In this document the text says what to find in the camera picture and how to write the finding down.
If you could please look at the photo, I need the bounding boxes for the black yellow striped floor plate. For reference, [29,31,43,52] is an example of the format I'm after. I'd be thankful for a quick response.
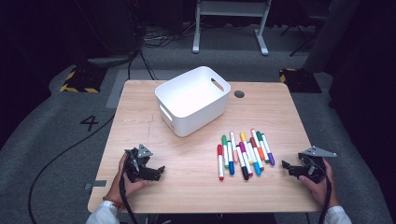
[59,66,108,93]
[278,68,322,94]

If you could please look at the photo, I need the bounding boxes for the person's left hand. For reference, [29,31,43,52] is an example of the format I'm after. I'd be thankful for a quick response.
[106,154,149,203]

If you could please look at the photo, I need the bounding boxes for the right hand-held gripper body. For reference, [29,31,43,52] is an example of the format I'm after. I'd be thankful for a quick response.
[295,146,338,185]

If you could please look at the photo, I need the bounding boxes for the purple marker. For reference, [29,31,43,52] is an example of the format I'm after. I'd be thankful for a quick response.
[261,133,276,167]

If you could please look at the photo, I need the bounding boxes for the grey floor tape strip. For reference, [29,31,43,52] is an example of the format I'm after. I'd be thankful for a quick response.
[84,179,107,190]

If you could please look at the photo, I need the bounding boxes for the magenta marker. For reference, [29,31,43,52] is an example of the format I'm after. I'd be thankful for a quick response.
[238,141,254,177]

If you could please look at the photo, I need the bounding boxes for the white metal table frame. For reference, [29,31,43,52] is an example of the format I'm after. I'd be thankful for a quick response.
[191,0,273,57]

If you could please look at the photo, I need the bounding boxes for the light blue marker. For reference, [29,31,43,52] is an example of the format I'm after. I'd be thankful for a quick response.
[247,141,262,177]

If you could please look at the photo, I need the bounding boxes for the pale pink marker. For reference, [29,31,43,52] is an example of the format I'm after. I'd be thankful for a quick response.
[229,131,239,163]

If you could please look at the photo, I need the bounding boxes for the dark blue marker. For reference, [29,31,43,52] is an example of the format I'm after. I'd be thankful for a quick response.
[226,140,235,176]

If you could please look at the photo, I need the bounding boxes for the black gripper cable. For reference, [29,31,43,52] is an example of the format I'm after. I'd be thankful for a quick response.
[118,167,139,224]
[302,155,333,224]

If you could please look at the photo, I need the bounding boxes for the dark round stand base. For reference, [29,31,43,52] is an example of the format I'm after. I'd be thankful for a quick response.
[87,55,138,68]

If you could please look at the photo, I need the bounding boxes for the rust brown marker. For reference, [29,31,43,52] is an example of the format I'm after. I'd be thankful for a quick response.
[249,136,265,172]

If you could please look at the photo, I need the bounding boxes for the dark green marker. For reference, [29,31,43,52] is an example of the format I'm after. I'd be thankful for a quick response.
[255,130,271,164]

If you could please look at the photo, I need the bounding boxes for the long black floor cable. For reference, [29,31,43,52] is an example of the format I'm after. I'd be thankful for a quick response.
[27,113,117,224]

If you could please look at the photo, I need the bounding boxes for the light green marker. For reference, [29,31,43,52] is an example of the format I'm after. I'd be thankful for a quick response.
[220,134,230,170]

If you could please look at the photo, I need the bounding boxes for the red marker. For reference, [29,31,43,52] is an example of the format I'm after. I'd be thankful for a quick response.
[217,144,225,182]

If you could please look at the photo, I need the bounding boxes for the orange bead bracelet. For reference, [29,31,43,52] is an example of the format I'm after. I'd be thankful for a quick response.
[102,195,124,209]

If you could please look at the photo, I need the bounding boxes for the black marker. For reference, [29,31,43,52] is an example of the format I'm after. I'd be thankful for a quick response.
[235,145,250,181]

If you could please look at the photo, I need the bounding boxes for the row of coloured markers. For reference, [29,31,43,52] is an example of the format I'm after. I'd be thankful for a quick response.
[217,128,276,182]

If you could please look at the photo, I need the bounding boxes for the grey curtain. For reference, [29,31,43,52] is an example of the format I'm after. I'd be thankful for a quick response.
[303,0,362,74]

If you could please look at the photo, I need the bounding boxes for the white plastic storage bin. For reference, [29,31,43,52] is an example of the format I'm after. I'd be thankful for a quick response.
[154,65,232,138]

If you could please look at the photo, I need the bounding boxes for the orange marker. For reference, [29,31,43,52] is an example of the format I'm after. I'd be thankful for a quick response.
[249,128,266,161]

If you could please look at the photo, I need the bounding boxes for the person's right hand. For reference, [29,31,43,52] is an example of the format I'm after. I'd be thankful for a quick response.
[298,158,339,210]

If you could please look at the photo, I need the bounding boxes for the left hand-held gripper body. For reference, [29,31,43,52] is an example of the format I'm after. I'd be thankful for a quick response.
[123,144,153,183]

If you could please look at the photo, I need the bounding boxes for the black stand legs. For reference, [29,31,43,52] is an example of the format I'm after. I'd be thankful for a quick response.
[279,15,318,58]

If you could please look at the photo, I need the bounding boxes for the bundle of black cables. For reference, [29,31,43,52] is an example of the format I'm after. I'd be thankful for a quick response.
[125,24,200,81]

